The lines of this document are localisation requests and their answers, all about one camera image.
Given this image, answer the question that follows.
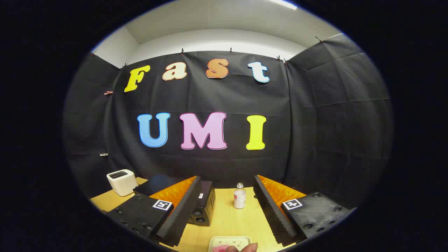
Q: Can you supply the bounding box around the cream square plate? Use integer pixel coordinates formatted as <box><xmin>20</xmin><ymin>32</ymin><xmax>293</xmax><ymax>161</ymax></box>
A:
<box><xmin>208</xmin><ymin>236</ymin><xmax>252</xmax><ymax>252</ymax></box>

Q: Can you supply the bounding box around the black toaster oven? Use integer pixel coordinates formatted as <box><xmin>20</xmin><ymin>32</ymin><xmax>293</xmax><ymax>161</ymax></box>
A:
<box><xmin>133</xmin><ymin>175</ymin><xmax>216</xmax><ymax>227</ymax></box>

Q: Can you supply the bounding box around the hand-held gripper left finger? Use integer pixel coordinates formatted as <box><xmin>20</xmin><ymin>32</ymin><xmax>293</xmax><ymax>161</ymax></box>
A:
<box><xmin>105</xmin><ymin>176</ymin><xmax>202</xmax><ymax>247</ymax></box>

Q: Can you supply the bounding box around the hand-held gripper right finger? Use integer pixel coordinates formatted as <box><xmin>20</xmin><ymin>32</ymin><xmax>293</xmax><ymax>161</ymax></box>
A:
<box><xmin>253</xmin><ymin>174</ymin><xmax>351</xmax><ymax>246</ymax></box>

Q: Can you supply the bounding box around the ceiling light strip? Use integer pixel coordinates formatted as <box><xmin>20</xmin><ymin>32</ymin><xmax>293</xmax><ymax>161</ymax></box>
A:
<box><xmin>269</xmin><ymin>0</ymin><xmax>298</xmax><ymax>10</ymax></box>

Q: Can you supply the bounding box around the clear bottle with white label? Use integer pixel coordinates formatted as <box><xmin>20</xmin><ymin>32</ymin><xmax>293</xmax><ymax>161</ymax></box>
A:
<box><xmin>233</xmin><ymin>183</ymin><xmax>247</xmax><ymax>209</ymax></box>

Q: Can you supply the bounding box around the white bread toaster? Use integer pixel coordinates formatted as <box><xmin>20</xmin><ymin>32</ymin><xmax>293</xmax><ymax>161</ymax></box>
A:
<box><xmin>106</xmin><ymin>169</ymin><xmax>139</xmax><ymax>197</ymax></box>

